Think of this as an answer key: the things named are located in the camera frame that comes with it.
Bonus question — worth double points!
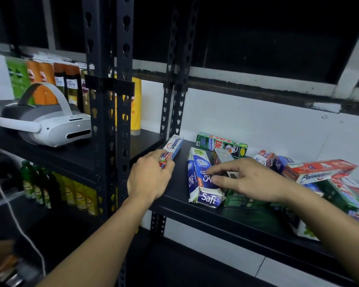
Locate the person's right hand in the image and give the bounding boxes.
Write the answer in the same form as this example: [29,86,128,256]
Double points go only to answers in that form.
[205,158,288,204]

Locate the person's left hand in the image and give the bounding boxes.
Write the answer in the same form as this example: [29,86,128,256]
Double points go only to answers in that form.
[127,149,176,204]

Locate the blue red white toothpaste box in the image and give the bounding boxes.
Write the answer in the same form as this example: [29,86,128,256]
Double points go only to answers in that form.
[159,134,185,169]

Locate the beige toothpaste box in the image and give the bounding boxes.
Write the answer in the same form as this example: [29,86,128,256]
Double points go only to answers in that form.
[212,147,240,180]

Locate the person's left forearm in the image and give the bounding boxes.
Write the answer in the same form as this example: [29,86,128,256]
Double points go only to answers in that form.
[37,197,156,287]

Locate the person's right forearm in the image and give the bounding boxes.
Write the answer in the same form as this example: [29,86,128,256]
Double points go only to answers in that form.
[281,182,359,287]

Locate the black metal shelf rack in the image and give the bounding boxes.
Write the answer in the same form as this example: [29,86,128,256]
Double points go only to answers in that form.
[149,0,359,287]
[0,0,169,287]

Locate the dark green toothpaste box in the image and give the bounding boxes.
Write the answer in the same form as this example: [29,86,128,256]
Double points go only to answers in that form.
[223,188,271,210]

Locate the green toothpaste box red print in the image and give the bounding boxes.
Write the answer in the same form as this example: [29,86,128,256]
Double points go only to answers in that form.
[196,132,248,159]

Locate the small red white toothpaste box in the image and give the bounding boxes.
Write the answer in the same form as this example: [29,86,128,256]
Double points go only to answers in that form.
[252,150,276,167]

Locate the dark blue toothpaste box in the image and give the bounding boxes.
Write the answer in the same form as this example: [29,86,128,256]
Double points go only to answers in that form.
[270,155,295,174]

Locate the yellow refill pouch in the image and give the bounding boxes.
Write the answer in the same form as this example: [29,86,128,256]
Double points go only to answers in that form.
[114,75,142,136]

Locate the white toothpaste box green leaf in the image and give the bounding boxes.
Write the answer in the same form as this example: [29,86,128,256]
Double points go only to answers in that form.
[282,206,320,241]

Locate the long red white toothpaste box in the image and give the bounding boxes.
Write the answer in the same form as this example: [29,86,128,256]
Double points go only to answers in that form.
[282,159,358,185]

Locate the row of yellow packets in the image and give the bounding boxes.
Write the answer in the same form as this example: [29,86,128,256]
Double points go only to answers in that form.
[52,172,100,217]

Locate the black tape strip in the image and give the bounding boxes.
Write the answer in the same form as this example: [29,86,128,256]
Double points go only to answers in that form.
[84,75,135,98]

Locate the white grey headset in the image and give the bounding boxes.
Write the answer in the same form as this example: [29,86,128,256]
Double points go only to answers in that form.
[0,82,92,148]

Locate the green bottles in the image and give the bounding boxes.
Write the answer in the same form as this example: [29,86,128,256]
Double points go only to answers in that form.
[20,160,61,210]

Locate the brown refill pouches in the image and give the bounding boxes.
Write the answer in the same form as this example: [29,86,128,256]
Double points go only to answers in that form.
[53,63,84,113]

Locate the orange snack packets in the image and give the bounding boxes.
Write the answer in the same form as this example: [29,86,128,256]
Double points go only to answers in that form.
[26,60,58,105]

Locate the green snack packet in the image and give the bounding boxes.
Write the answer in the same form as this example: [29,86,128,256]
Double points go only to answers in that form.
[5,57,31,99]

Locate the white cable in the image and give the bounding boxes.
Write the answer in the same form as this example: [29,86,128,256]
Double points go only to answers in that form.
[0,119,47,277]

